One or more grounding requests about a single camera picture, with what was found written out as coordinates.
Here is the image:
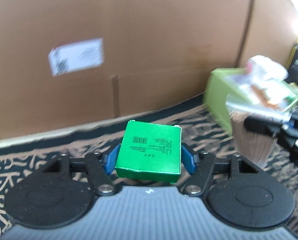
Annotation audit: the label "brown bristle brush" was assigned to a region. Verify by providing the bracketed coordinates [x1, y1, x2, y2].
[225, 95, 291, 168]

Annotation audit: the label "small green box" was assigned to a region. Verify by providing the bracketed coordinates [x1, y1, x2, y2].
[115, 120, 182, 184]

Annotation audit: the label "white work gloves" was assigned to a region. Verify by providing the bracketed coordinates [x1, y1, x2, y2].
[244, 55, 289, 85]

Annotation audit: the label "light green open box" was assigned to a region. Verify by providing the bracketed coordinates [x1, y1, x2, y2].
[204, 68, 298, 134]

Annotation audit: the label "white shipping label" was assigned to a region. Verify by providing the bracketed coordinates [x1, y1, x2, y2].
[48, 38, 104, 76]

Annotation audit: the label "large cardboard backdrop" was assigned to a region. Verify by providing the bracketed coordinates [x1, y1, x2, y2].
[0, 0, 297, 139]

